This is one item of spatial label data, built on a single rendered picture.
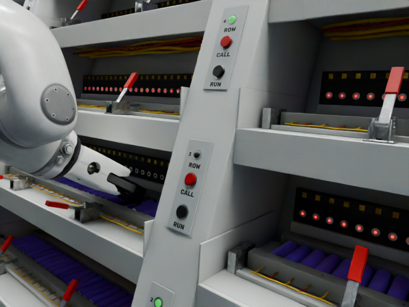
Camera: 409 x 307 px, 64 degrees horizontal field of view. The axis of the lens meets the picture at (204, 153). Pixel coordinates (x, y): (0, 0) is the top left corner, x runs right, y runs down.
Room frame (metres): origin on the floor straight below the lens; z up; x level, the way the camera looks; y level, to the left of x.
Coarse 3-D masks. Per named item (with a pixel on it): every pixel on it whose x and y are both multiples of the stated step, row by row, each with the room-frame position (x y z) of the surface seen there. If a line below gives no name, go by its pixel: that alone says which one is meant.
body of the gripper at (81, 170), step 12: (72, 156) 0.47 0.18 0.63; (84, 156) 0.47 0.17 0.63; (96, 156) 0.48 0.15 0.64; (72, 168) 0.47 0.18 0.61; (84, 168) 0.47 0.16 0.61; (96, 168) 0.50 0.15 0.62; (108, 168) 0.50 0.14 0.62; (120, 168) 0.52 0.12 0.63; (72, 180) 0.52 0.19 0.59; (84, 180) 0.49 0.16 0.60; (96, 180) 0.49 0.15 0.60; (108, 192) 0.53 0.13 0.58
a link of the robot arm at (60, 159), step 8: (72, 136) 0.46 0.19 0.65; (64, 144) 0.45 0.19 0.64; (72, 144) 0.46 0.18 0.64; (56, 152) 0.44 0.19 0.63; (64, 152) 0.45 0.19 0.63; (72, 152) 0.47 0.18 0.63; (56, 160) 0.45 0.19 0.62; (64, 160) 0.46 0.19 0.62; (48, 168) 0.45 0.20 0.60; (56, 168) 0.45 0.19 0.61; (40, 176) 0.46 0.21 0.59; (48, 176) 0.46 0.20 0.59
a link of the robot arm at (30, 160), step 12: (0, 84) 0.39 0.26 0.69; (0, 132) 0.37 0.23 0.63; (0, 144) 0.38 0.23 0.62; (12, 144) 0.38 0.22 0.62; (48, 144) 0.43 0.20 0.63; (0, 156) 0.41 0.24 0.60; (12, 156) 0.41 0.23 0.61; (24, 156) 0.42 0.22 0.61; (36, 156) 0.42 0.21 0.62; (48, 156) 0.43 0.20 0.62; (24, 168) 0.44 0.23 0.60; (36, 168) 0.44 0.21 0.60
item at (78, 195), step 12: (12, 168) 0.84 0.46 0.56; (36, 180) 0.77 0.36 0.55; (48, 180) 0.74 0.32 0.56; (60, 192) 0.70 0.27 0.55; (72, 192) 0.67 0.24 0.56; (84, 192) 0.66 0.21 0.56; (72, 204) 0.64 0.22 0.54; (108, 204) 0.60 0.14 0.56; (120, 216) 0.58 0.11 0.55; (132, 216) 0.56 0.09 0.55; (144, 216) 0.55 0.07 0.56
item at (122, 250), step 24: (0, 168) 0.86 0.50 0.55; (0, 192) 0.76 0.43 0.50; (24, 192) 0.72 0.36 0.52; (24, 216) 0.69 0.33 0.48; (48, 216) 0.63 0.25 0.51; (72, 216) 0.60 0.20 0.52; (72, 240) 0.58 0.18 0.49; (96, 240) 0.53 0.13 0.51; (120, 240) 0.51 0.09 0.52; (144, 240) 0.46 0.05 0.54; (120, 264) 0.50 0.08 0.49
